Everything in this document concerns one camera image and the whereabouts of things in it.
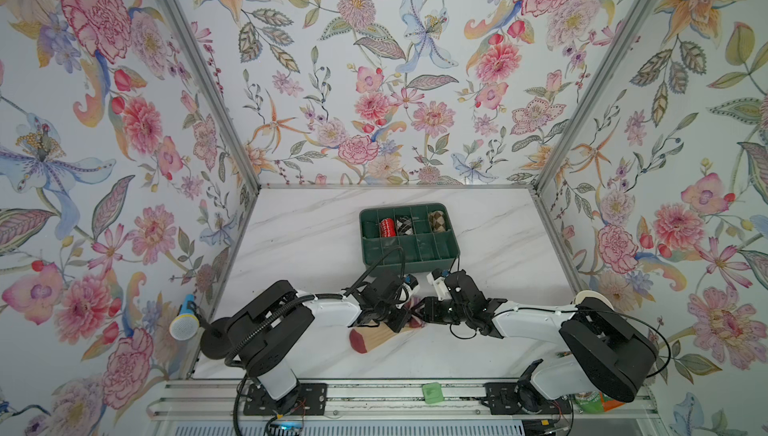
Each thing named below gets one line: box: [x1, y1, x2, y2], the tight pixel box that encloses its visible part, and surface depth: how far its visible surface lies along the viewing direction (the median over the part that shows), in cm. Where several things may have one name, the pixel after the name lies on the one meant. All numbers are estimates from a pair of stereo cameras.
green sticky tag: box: [422, 382, 444, 404], surface depth 76 cm
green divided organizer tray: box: [359, 203, 461, 276], surface depth 105 cm
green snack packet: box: [575, 391, 625, 413], surface depth 75 cm
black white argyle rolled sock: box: [396, 216, 414, 236], surface depth 105 cm
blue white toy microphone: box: [170, 294, 199, 341], surface depth 63 cm
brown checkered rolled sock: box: [428, 210, 446, 232], surface depth 105 cm
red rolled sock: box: [380, 218, 397, 238], surface depth 103 cm
